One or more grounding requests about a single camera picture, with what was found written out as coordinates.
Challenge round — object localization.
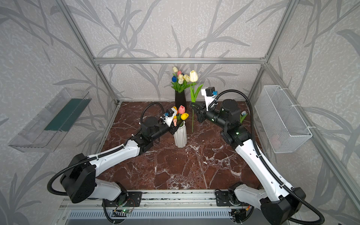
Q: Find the white ribbed vase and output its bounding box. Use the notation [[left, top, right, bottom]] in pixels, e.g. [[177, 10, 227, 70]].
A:
[[173, 122, 187, 148]]

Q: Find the bunch of remaining tulips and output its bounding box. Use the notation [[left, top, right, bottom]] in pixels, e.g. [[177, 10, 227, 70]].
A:
[[172, 105, 189, 128]]

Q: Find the light blue tulip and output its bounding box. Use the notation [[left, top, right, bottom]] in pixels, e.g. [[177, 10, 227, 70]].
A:
[[240, 111, 248, 124]]

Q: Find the black cylindrical vase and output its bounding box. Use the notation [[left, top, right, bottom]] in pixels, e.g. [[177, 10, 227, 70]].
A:
[[175, 91, 187, 109]]

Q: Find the pale yellow tulip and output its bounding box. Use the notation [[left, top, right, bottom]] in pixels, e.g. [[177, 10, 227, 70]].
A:
[[178, 74, 184, 85]]

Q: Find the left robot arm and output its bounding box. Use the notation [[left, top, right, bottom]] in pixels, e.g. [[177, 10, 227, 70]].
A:
[[60, 116, 179, 203]]

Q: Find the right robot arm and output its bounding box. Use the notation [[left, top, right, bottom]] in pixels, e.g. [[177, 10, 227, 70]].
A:
[[190, 99, 302, 225]]

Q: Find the pink object in basket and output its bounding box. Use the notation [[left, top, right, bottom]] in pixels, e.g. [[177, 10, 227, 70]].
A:
[[270, 135, 281, 149]]

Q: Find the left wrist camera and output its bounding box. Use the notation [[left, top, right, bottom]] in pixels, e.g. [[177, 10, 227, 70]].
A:
[[160, 106, 178, 127]]

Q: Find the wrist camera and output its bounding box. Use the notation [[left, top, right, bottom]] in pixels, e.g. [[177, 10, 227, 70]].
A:
[[160, 106, 178, 127], [201, 87, 218, 111]]

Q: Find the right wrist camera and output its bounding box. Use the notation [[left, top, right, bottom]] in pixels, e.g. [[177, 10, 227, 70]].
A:
[[201, 87, 218, 111]]

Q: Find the white wire mesh basket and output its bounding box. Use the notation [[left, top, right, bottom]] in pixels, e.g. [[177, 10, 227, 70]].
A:
[[255, 85, 312, 153]]

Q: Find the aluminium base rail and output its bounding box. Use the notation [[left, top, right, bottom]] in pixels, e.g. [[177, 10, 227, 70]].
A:
[[57, 189, 296, 218]]

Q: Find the horizontal aluminium frame bar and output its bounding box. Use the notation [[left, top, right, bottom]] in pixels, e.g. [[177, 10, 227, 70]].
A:
[[94, 57, 265, 64]]

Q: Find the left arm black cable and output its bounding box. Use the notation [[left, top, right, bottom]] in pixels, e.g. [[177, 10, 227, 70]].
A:
[[46, 102, 165, 197]]

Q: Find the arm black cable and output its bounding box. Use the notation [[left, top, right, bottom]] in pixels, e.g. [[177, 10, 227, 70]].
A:
[[46, 102, 165, 197], [208, 89, 325, 225]]

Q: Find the clear plastic wall tray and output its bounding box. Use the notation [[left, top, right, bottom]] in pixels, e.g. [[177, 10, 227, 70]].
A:
[[8, 88, 92, 153]]

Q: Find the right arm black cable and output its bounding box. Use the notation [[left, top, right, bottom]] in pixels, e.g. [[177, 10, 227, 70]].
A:
[[208, 89, 325, 225]]

